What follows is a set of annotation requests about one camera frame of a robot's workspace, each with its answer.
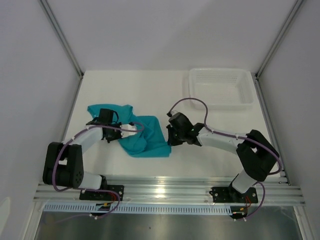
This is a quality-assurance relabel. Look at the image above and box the teal t shirt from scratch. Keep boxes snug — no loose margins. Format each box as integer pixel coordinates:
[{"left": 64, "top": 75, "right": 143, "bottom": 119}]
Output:
[{"left": 87, "top": 104, "right": 172, "bottom": 158}]

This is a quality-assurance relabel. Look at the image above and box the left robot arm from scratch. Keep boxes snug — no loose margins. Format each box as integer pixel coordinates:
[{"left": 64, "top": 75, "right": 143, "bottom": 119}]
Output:
[{"left": 42, "top": 108, "right": 121, "bottom": 200}]

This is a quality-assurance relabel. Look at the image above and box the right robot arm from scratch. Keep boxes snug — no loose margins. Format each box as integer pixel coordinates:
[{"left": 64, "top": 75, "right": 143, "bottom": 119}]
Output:
[{"left": 166, "top": 112, "right": 282, "bottom": 202}]

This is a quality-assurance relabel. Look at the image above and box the white perforated plastic basket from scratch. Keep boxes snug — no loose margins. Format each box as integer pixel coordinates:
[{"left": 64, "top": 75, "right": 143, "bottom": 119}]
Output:
[{"left": 188, "top": 68, "right": 255, "bottom": 111}]

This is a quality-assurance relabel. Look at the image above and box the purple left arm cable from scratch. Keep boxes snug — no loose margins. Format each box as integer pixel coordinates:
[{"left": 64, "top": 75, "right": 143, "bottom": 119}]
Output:
[{"left": 51, "top": 121, "right": 145, "bottom": 222}]

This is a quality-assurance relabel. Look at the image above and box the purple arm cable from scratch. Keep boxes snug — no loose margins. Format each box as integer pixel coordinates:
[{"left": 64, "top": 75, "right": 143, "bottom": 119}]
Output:
[
  {"left": 51, "top": 121, "right": 145, "bottom": 222},
  {"left": 166, "top": 97, "right": 281, "bottom": 222}
]

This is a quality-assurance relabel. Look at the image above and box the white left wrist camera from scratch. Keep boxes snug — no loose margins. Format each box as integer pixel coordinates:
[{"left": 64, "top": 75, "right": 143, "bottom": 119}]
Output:
[{"left": 120, "top": 123, "right": 139, "bottom": 138}]

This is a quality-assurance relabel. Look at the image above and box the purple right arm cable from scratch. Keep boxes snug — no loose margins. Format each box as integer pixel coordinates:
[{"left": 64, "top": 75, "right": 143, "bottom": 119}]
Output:
[{"left": 166, "top": 97, "right": 281, "bottom": 222}]

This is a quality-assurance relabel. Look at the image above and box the left aluminium frame post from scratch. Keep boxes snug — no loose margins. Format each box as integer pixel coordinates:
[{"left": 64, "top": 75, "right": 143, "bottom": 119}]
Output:
[{"left": 38, "top": 0, "right": 85, "bottom": 78}]

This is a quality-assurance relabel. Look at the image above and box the aluminium frame post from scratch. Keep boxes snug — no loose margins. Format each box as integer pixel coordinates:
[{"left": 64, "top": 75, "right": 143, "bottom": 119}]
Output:
[
  {"left": 254, "top": 0, "right": 307, "bottom": 77},
  {"left": 38, "top": 0, "right": 85, "bottom": 78}
]

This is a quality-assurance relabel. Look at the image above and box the aluminium rail beam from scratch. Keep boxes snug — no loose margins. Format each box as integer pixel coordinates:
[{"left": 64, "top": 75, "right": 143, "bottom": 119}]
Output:
[{"left": 33, "top": 174, "right": 306, "bottom": 206}]

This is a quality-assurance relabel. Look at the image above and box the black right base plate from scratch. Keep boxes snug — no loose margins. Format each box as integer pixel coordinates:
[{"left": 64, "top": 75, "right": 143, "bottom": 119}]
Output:
[{"left": 209, "top": 186, "right": 258, "bottom": 204}]

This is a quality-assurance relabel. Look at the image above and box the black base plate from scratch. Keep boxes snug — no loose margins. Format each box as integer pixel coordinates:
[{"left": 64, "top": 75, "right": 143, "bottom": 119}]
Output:
[
  {"left": 79, "top": 185, "right": 125, "bottom": 202},
  {"left": 209, "top": 186, "right": 258, "bottom": 204}
]

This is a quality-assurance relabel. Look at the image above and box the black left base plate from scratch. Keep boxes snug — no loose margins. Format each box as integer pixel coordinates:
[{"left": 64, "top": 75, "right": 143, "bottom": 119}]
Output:
[{"left": 79, "top": 185, "right": 125, "bottom": 202}]

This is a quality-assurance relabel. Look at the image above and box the right aluminium frame post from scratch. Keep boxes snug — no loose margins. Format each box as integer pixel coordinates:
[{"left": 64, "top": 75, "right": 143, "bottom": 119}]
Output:
[{"left": 254, "top": 0, "right": 307, "bottom": 77}]

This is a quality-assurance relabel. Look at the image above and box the white slotted cable duct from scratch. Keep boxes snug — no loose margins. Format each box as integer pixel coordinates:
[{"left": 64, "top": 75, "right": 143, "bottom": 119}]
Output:
[{"left": 43, "top": 202, "right": 232, "bottom": 216}]

